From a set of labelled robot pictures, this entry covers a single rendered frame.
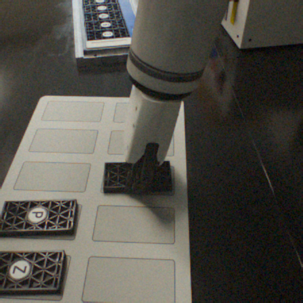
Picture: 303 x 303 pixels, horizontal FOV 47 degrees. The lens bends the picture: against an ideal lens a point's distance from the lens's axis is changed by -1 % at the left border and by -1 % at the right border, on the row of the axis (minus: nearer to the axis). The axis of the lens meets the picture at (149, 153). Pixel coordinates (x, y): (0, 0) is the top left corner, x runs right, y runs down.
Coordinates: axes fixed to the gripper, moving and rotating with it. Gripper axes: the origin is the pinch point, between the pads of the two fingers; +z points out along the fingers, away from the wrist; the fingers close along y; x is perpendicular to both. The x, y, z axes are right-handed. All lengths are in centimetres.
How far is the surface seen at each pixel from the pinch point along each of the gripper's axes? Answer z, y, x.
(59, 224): 3.5, 8.2, -9.7
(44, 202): 4.0, 4.7, -12.1
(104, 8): 2, -56, -8
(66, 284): 4.3, 15.8, -7.9
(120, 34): 0.9, -41.6, -3.2
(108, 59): 3.5, -34.2, -5.3
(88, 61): 4.5, -33.5, -9.5
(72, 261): 4.2, 12.9, -7.5
